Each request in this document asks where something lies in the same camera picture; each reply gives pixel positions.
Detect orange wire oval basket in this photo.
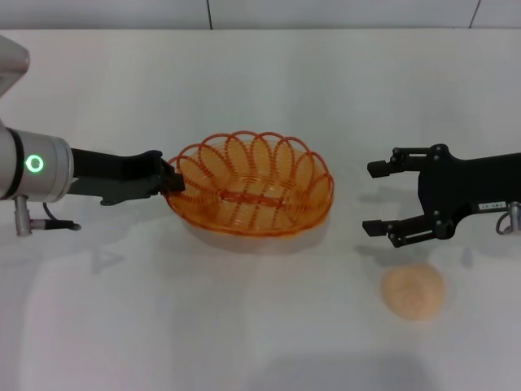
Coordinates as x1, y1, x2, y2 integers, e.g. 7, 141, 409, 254
166, 130, 335, 246

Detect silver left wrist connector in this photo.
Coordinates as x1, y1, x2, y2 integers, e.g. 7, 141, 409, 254
14, 195, 32, 238

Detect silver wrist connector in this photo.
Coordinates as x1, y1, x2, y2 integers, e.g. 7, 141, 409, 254
14, 195, 32, 238
493, 200, 521, 237

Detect dark left wrist cable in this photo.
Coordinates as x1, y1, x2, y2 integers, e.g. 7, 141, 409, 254
29, 200, 83, 231

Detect round beige bread bun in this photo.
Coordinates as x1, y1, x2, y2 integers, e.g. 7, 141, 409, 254
380, 263, 445, 323

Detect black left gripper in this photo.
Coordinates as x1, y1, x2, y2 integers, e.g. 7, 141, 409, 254
68, 148, 186, 207

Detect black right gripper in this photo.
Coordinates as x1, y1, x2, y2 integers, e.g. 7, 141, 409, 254
361, 143, 521, 249

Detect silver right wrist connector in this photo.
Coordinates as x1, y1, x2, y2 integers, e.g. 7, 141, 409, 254
493, 200, 521, 237

